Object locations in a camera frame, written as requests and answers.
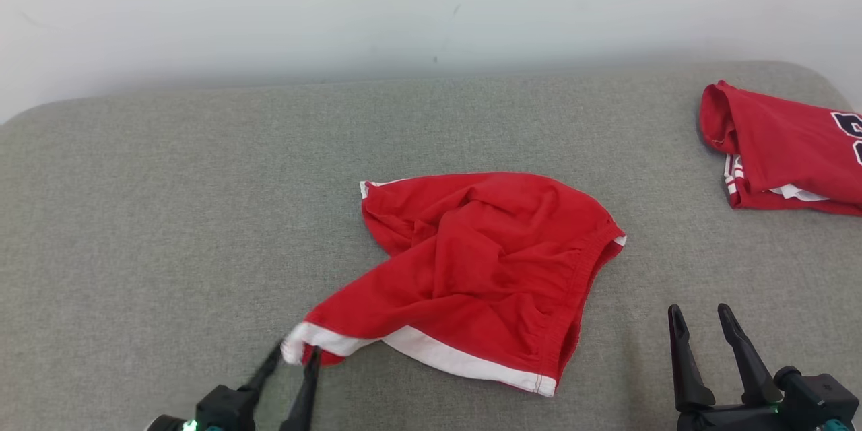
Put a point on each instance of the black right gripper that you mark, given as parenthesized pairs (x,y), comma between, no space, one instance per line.
(727,421)

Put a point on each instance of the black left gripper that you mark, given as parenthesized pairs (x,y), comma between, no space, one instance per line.
(225,411)

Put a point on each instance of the red shorts white hem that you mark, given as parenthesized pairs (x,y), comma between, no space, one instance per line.
(485,269)

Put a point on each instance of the red jersey striped trim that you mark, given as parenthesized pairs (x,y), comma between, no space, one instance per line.
(781,141)

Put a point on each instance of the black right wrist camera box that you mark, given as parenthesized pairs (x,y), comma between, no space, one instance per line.
(818,401)

